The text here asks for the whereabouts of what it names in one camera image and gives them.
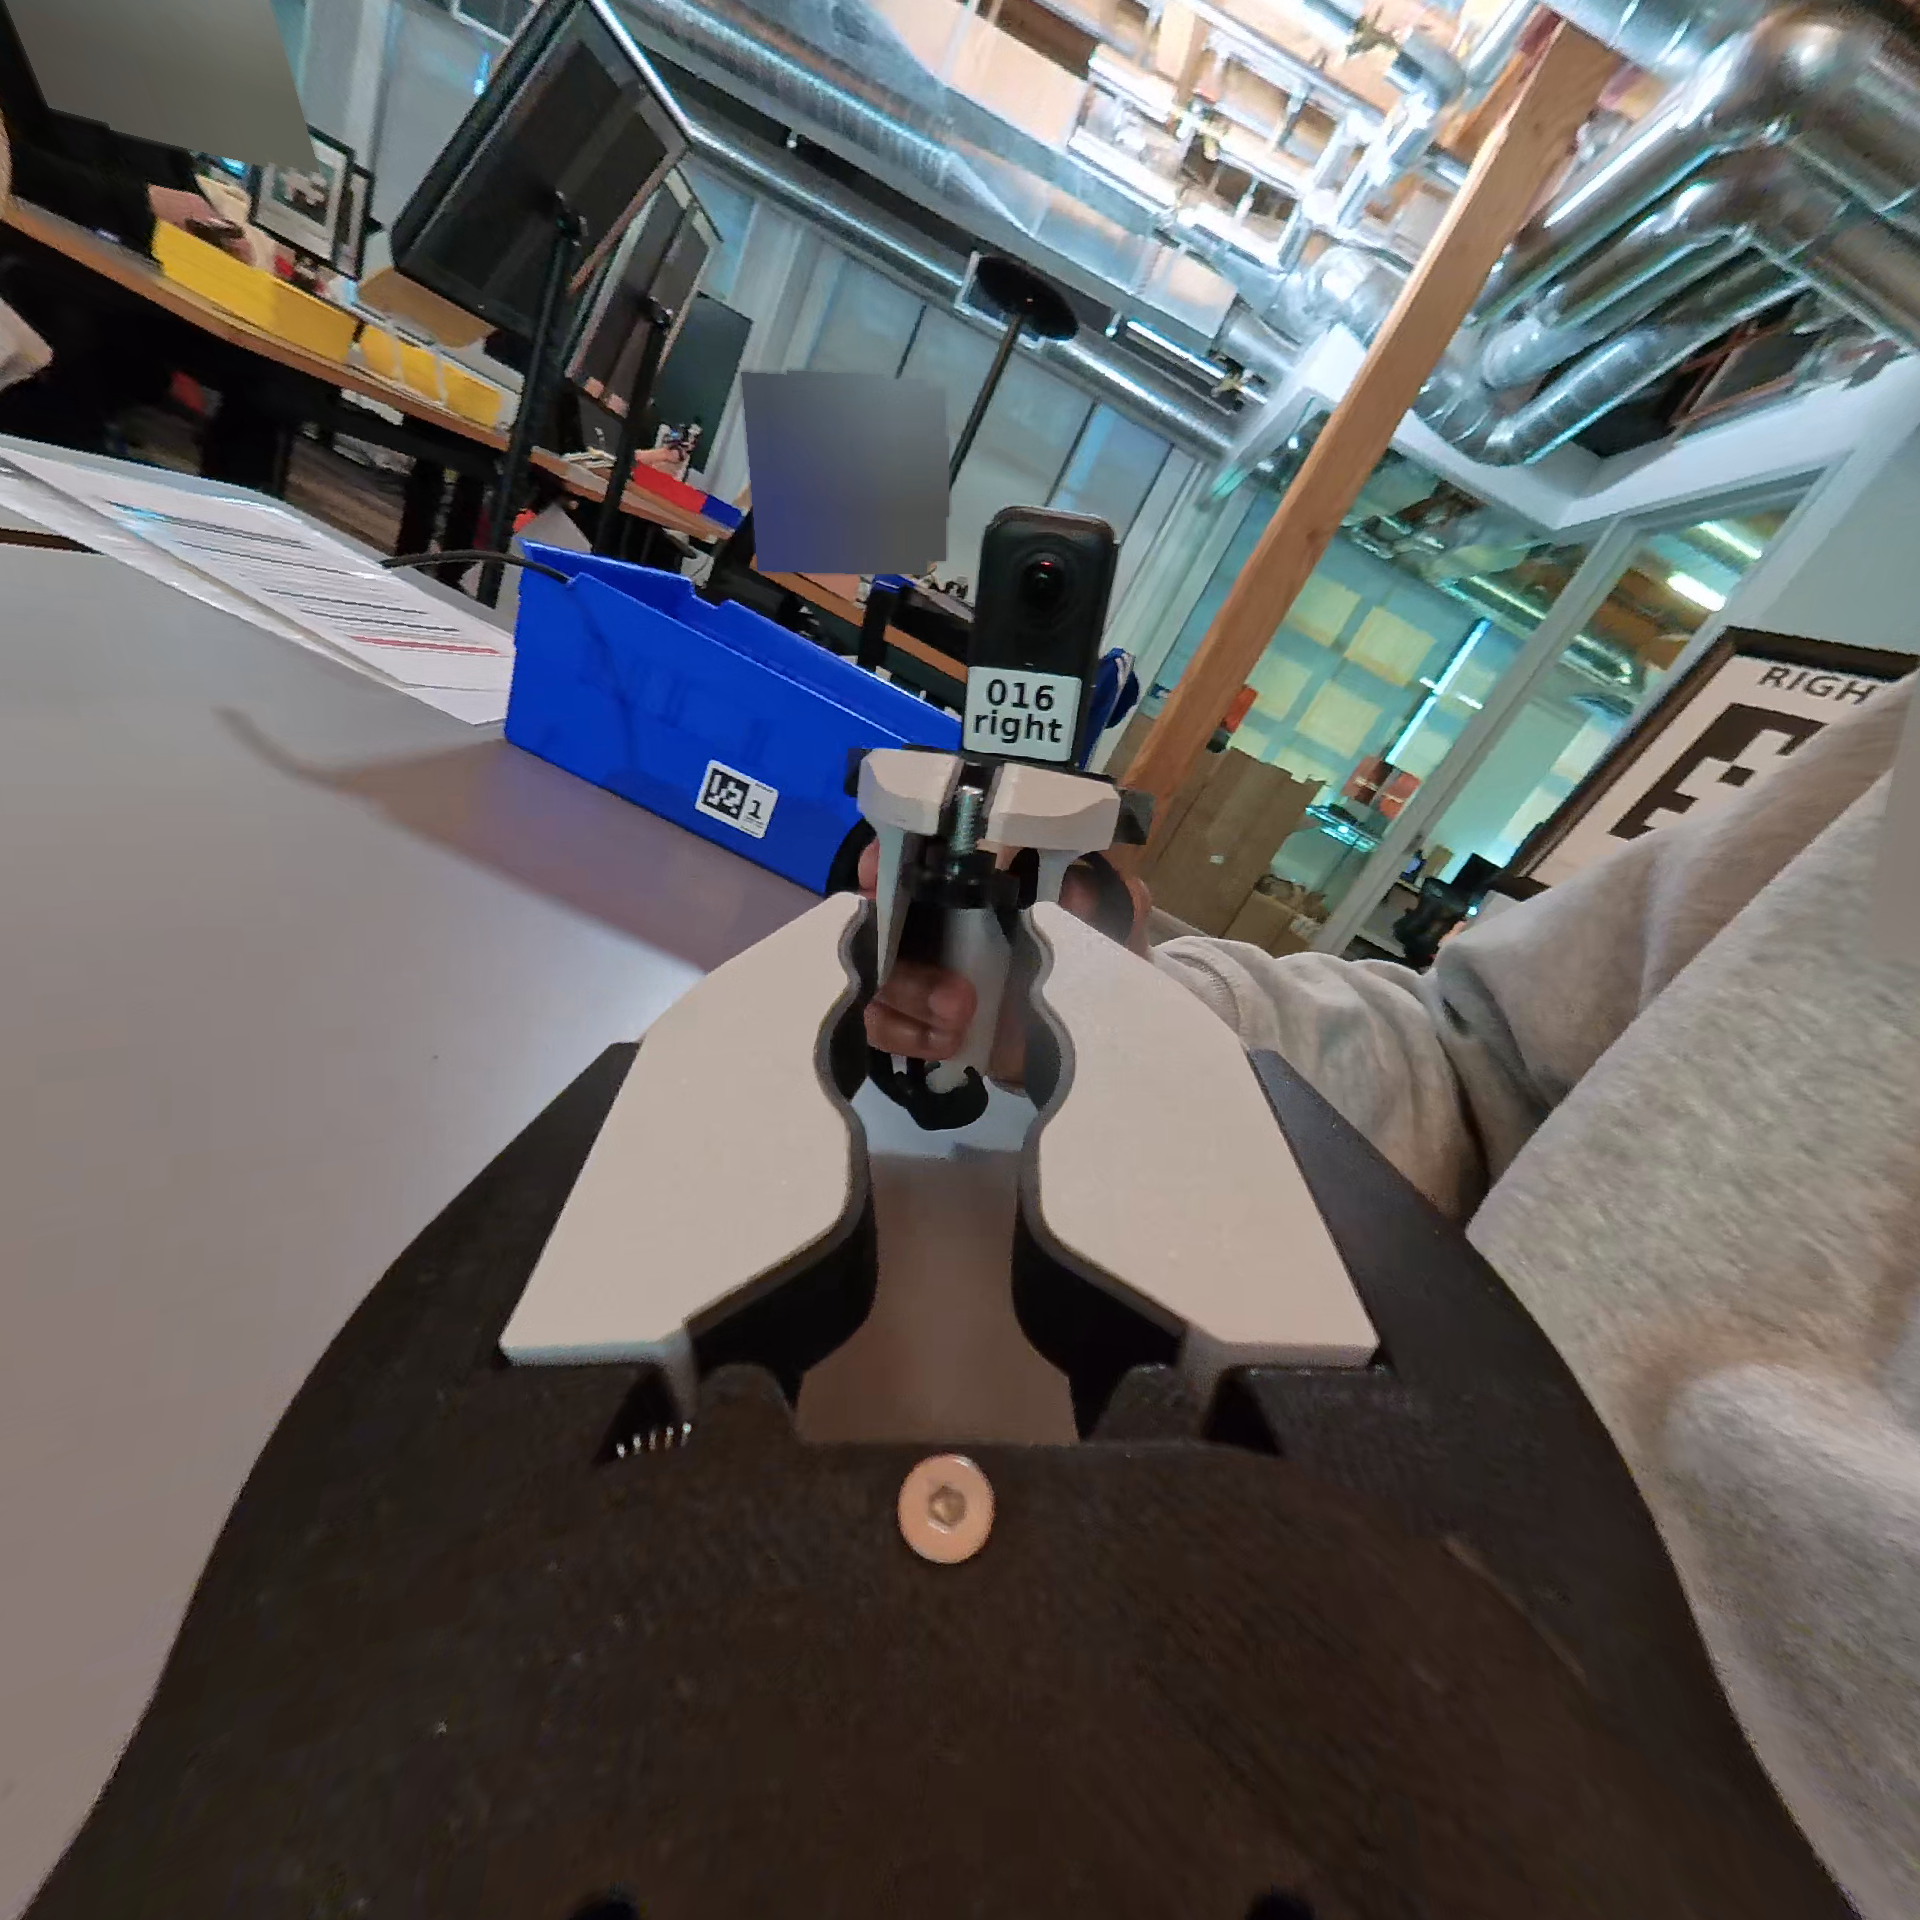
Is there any person's right forearm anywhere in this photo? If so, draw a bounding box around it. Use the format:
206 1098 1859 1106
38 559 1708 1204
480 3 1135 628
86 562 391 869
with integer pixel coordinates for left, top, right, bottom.
1152 900 1518 1226

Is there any black cable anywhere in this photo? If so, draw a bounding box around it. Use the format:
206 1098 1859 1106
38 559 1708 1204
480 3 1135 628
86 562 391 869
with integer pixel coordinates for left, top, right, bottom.
382 546 579 585

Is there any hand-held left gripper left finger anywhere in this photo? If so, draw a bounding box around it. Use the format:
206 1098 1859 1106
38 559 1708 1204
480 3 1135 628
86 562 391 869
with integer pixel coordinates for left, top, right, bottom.
496 892 880 1396

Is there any large framed marker poster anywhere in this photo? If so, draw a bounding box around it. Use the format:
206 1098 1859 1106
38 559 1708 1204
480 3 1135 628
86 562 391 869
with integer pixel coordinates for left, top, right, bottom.
1516 626 1920 903

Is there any wooden support post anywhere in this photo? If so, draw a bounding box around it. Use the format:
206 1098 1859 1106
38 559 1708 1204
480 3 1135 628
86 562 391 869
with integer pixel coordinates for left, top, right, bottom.
1118 24 1643 812

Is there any black round lamp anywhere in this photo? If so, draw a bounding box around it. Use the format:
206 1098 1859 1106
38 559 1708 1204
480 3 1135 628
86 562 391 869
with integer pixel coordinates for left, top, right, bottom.
956 256 1080 483

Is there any large yellow plastic bin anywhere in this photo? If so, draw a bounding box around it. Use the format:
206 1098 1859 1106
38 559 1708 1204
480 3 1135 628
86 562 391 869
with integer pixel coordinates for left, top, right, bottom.
153 221 362 361

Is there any cardboard box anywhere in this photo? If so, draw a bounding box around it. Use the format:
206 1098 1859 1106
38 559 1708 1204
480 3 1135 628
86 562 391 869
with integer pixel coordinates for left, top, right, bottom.
359 267 496 346

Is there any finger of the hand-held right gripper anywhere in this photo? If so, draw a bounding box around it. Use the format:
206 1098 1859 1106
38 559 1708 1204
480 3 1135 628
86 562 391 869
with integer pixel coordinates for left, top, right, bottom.
850 747 966 847
991 762 1128 857

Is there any silver ventilation duct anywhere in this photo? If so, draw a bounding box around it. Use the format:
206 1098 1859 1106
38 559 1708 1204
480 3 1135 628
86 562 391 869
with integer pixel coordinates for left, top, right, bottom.
600 0 1248 393

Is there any printed paper sheet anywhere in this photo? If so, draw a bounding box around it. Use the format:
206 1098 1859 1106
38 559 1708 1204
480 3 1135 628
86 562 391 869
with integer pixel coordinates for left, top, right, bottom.
0 451 515 729

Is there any person's right hand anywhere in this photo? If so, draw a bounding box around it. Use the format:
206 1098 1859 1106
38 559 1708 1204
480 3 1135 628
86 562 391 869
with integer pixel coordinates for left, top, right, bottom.
856 863 1162 1066

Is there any black monitor on stand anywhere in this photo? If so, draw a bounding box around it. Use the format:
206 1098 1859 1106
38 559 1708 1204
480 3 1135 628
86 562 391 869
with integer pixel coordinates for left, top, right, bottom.
391 0 695 605

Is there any black knob thumbscrew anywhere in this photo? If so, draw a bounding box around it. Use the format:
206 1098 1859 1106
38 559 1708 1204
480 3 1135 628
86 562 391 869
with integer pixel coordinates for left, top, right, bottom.
934 785 1033 914

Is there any row of small yellow bins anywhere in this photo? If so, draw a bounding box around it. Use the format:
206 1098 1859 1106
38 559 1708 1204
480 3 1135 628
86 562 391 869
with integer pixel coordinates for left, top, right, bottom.
356 322 506 431

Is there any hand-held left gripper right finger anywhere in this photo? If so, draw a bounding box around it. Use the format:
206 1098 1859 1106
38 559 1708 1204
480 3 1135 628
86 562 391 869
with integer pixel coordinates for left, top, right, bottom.
1015 903 1384 1401

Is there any small framed marker poster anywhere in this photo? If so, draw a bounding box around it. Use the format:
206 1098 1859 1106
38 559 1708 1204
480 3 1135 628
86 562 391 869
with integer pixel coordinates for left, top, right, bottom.
247 129 378 280

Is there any blue tagged plastic bin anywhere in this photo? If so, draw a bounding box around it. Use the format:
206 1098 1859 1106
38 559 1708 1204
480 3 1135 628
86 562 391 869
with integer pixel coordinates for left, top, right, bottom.
506 545 963 898

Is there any silver pipe bundle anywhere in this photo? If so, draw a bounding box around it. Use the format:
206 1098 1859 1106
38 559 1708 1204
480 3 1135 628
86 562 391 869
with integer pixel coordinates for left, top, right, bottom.
1418 0 1920 466

